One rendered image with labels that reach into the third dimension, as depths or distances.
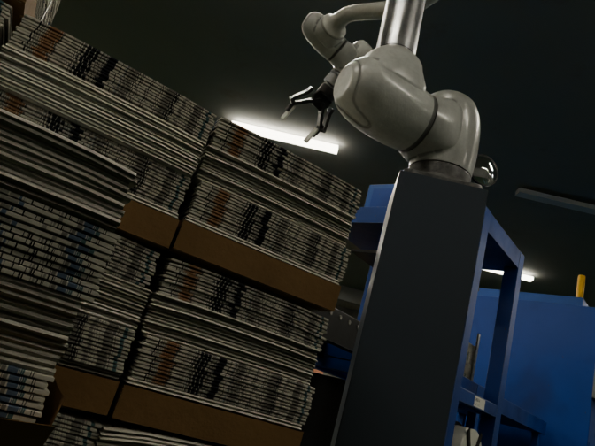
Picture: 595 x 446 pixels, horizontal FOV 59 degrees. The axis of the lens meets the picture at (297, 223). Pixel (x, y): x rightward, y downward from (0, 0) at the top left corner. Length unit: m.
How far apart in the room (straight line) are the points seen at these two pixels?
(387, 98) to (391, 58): 0.11
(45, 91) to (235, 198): 0.29
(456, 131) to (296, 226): 0.58
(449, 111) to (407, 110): 0.12
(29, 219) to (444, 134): 1.02
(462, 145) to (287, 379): 0.73
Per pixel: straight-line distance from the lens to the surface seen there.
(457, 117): 1.32
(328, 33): 2.01
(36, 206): 0.44
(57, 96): 0.77
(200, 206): 0.78
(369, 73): 1.22
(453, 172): 1.27
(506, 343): 3.08
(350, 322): 2.04
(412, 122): 1.25
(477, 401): 2.76
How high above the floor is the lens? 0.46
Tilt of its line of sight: 18 degrees up
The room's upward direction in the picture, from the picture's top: 16 degrees clockwise
